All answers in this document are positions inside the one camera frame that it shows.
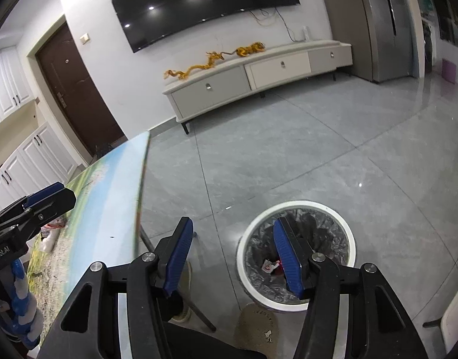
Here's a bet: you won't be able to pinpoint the white round trash bin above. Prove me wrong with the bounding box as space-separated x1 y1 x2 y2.
236 200 356 314

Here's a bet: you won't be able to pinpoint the white grey TV cabinet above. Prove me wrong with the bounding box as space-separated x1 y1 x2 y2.
163 40 353 131

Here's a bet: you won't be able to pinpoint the beige slipper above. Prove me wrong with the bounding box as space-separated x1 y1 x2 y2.
234 303 279 358

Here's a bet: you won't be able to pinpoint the dark brown entrance door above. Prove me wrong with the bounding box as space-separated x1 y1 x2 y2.
36 24 125 158

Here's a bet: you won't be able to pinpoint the golden tiger ornament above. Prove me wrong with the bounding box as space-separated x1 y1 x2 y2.
234 41 265 57

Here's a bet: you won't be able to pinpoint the white cable on wall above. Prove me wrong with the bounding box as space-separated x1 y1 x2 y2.
248 6 313 44

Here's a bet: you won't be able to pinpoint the white cabinets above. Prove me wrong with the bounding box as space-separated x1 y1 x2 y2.
0 47 36 124
0 122 86 210

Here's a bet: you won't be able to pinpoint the clear plastic wrap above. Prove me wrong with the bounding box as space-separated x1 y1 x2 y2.
40 216 66 254

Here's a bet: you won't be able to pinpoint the white chair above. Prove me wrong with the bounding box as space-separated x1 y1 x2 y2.
422 291 458 358

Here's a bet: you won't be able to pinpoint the blue white gloved left hand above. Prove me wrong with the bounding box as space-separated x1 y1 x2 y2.
0 258 44 350

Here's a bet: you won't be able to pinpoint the white lower cabinets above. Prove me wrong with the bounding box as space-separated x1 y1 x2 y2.
0 122 86 210

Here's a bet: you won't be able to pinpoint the beige wall switch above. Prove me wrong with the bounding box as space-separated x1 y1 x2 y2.
80 33 90 45

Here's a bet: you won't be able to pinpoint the black table leg frame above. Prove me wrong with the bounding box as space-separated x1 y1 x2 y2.
138 227 218 333

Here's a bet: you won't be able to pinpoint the white upper cabinets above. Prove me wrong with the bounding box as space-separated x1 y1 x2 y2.
0 47 36 124

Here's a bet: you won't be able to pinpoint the golden dragon ornament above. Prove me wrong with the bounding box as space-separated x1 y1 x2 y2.
162 50 237 83

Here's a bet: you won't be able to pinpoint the grey refrigerator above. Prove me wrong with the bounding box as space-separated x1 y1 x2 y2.
324 0 414 83

